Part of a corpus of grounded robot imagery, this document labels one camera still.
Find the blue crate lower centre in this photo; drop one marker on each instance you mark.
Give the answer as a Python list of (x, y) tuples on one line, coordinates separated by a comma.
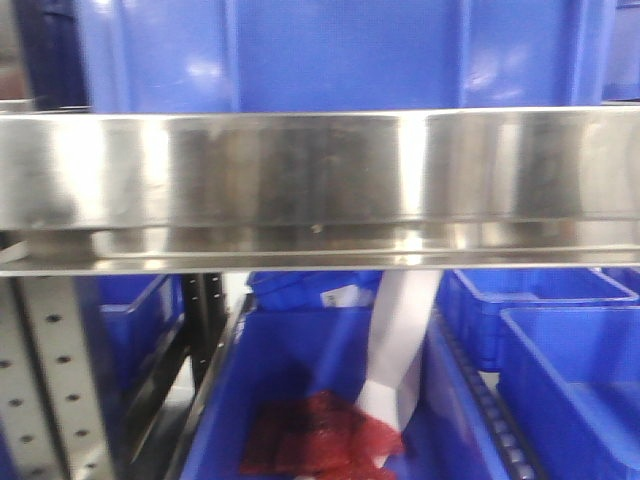
[(290, 355)]

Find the black roller conveyor track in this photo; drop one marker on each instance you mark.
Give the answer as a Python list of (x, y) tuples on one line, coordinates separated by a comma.
[(515, 456)]

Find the blue bin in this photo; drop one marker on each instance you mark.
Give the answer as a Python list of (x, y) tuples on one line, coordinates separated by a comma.
[(138, 311), (471, 300), (570, 378), (305, 290)]

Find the blue bin lower right rear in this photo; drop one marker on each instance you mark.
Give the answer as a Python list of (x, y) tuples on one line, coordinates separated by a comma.
[(471, 300)]

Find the perforated grey shelf post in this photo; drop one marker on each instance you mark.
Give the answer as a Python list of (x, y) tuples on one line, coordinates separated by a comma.
[(59, 398)]

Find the stainless steel shelf rail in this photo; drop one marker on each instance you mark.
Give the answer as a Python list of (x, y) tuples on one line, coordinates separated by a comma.
[(100, 194)]

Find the blue bin lower right front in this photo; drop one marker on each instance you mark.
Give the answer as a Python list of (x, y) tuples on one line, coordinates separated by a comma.
[(570, 378)]

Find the red mesh bag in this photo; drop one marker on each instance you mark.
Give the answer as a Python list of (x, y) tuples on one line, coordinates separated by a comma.
[(322, 436)]

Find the blue bin lower left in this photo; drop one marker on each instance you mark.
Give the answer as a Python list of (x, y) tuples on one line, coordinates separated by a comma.
[(138, 311)]

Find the large blue crate upper shelf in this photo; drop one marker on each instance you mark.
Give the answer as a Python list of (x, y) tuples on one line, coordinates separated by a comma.
[(272, 56)]

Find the blue bin rear centre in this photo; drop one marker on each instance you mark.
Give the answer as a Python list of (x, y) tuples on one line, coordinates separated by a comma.
[(305, 290)]

